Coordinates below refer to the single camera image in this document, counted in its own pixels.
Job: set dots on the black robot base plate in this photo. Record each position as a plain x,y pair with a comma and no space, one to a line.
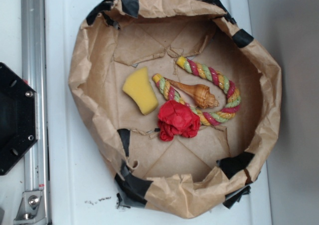
17,118

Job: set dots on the brown paper-lined bin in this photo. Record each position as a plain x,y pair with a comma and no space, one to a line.
185,176

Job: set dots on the red crumpled cloth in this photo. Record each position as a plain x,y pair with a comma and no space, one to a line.
177,119

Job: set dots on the metal corner bracket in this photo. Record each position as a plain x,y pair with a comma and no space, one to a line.
32,209

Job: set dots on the yellow sponge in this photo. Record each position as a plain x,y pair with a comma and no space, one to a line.
138,87

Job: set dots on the brown conch seashell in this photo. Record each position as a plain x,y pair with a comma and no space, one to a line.
199,93

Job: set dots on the aluminium extrusion rail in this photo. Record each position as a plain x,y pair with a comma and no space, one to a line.
36,162

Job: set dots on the multicolour twisted rope toy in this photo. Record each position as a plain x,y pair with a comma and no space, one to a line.
217,78

